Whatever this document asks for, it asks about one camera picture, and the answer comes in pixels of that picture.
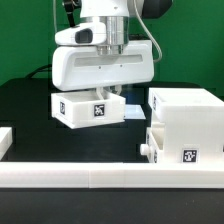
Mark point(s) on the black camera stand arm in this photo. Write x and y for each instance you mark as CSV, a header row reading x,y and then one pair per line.
x,y
70,6

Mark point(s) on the white front drawer tray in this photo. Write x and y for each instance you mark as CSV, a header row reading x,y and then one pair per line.
x,y
153,147

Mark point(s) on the white left fence wall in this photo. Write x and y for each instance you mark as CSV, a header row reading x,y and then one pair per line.
x,y
6,140

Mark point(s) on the white base tag plate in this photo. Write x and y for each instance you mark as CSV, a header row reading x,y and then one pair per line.
x,y
134,112

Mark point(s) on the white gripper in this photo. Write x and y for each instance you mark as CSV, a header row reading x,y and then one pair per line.
x,y
77,65

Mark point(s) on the white drawer cabinet box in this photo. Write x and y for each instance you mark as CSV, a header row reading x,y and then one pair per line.
x,y
194,124

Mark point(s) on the white fence wall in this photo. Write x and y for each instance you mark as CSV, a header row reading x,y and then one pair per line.
x,y
6,140
109,175

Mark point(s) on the white front fence wall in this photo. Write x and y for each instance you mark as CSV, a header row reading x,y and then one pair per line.
x,y
109,175

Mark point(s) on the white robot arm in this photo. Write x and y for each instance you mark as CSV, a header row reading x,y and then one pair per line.
x,y
115,15

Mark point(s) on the white drawer tray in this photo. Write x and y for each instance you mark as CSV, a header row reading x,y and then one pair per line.
x,y
85,109
153,147

